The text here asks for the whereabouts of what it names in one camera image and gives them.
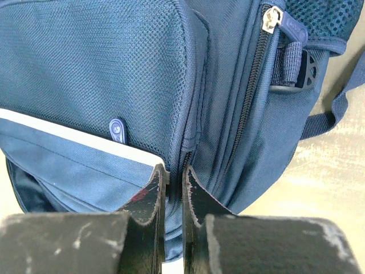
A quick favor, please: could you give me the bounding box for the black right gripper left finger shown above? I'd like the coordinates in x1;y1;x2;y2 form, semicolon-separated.
1;164;166;273

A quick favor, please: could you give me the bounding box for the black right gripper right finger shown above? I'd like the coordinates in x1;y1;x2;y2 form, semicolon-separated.
182;166;360;273

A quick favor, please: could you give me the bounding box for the navy blue student backpack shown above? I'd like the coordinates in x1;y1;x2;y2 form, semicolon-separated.
1;1;363;261

